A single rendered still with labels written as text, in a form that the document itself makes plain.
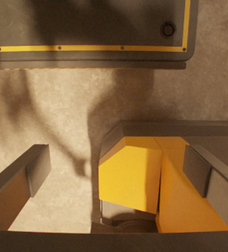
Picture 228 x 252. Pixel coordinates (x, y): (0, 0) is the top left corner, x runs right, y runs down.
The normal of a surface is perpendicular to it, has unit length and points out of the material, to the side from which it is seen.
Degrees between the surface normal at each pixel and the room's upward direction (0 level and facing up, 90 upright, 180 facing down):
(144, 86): 0
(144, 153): 22
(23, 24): 0
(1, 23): 0
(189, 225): 74
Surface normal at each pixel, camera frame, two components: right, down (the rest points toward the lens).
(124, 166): -0.37, 0.24
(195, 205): -0.96, 0.07
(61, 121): 0.00, 0.25
